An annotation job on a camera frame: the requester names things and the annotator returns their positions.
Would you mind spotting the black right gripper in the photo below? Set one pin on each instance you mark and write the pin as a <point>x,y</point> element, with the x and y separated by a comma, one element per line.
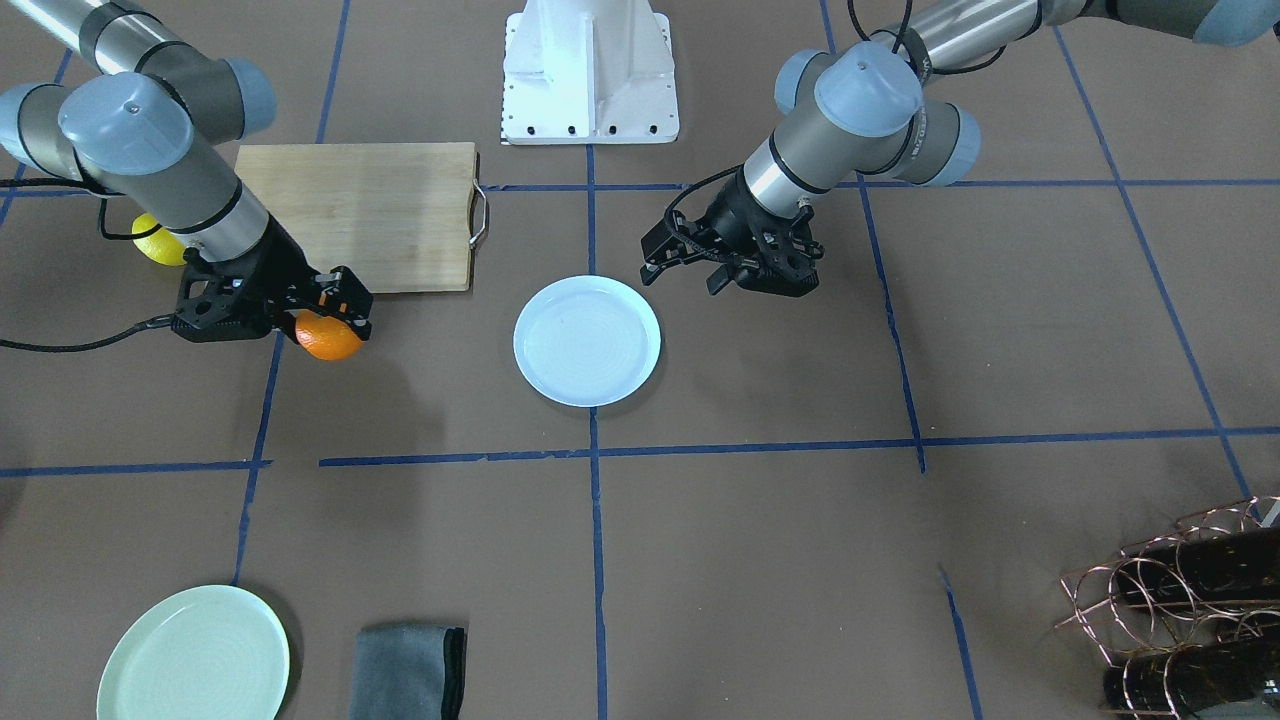
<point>281,262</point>

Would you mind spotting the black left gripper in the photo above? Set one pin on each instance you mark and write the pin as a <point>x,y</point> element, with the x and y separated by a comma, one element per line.
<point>733,222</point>

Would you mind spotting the orange fruit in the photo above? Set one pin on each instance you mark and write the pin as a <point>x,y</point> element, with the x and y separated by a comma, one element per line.
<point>325,337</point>

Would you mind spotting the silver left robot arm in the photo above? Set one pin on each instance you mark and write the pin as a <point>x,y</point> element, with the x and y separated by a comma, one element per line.
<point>864,111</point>

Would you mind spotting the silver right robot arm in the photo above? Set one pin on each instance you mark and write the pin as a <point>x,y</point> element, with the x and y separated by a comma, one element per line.
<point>148,128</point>

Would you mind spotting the light blue plate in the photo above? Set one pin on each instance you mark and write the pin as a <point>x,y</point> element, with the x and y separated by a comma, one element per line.
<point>586,341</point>

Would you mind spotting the light green plate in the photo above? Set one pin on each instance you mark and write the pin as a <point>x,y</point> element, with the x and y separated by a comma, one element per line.
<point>211,652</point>

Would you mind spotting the wooden cutting board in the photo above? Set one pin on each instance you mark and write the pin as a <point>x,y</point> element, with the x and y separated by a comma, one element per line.
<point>399,215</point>

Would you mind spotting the yellow lemon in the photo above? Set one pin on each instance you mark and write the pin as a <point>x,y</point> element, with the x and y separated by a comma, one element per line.
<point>156,242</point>

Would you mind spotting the grey folded cloth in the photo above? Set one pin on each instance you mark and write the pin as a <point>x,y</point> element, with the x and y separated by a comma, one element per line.
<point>409,671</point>

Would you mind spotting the dark wine bottle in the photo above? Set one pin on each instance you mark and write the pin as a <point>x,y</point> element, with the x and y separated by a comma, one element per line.
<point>1192,680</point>
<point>1226,570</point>

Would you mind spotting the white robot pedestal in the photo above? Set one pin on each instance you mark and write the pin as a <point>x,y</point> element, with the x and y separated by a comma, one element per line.
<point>588,73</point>

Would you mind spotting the copper wire bottle rack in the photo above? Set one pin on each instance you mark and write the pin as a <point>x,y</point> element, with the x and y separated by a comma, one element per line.
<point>1186,622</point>

